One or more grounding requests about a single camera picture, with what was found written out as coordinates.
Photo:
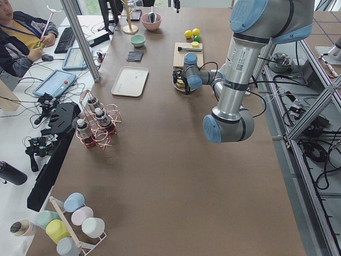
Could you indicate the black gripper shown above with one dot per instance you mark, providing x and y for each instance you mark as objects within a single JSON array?
[
  {"x": 177, "y": 5},
  {"x": 186, "y": 87}
]

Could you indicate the white round plate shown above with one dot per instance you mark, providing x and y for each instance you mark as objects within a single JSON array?
[{"x": 191, "y": 90}]

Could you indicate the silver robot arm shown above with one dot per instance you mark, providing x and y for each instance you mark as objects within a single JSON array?
[{"x": 254, "y": 24}]

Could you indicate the cream rabbit tray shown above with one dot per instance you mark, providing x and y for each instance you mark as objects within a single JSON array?
[{"x": 130, "y": 82}]

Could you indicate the metal scoop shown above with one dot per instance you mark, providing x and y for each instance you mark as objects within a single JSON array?
[{"x": 152, "y": 16}]

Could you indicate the yellow lemon far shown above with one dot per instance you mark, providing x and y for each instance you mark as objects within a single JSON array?
[{"x": 195, "y": 32}]

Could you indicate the green lime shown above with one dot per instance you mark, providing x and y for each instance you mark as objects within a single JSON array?
[{"x": 197, "y": 38}]

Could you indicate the steel muddler rod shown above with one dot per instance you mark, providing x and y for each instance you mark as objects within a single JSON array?
[{"x": 185, "y": 49}]

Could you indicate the wooden cutting board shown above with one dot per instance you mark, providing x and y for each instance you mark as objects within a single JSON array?
[{"x": 180, "y": 57}]

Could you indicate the green bowl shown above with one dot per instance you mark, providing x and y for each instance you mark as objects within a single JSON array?
[{"x": 138, "y": 40}]

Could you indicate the wooden mug tree stand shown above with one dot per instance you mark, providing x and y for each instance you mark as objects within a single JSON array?
[{"x": 130, "y": 28}]

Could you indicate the grey folded cloth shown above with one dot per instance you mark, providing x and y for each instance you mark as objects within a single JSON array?
[{"x": 134, "y": 56}]

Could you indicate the tea bottle two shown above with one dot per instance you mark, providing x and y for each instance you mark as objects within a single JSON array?
[{"x": 102, "y": 117}]

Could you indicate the tea bottle three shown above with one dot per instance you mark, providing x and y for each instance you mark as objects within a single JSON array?
[{"x": 93, "y": 104}]

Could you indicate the tea bottle one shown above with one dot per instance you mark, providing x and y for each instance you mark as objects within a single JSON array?
[{"x": 83, "y": 129}]

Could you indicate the black keyboard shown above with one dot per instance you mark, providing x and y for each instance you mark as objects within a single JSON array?
[{"x": 66, "y": 41}]

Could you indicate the blue teach pendant far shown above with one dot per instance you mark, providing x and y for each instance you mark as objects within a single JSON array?
[{"x": 74, "y": 60}]

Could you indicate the blue teach pendant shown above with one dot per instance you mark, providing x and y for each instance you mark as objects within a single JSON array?
[
  {"x": 55, "y": 84},
  {"x": 74, "y": 60}
]

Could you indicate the blue teach pendant near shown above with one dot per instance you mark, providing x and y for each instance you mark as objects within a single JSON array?
[{"x": 55, "y": 84}]

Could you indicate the seated person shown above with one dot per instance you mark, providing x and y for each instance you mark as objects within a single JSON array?
[{"x": 23, "y": 39}]

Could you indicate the white cup rack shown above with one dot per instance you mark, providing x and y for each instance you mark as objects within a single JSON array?
[{"x": 72, "y": 226}]

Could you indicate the black water bottle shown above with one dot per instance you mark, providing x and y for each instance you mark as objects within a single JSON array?
[{"x": 12, "y": 174}]

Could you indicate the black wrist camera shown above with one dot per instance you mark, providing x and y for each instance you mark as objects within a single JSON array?
[{"x": 177, "y": 74}]

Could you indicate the copper wire bottle rack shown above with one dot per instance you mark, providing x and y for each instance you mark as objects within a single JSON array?
[{"x": 100, "y": 136}]

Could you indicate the aluminium frame post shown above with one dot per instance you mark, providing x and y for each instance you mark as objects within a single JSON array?
[{"x": 83, "y": 44}]

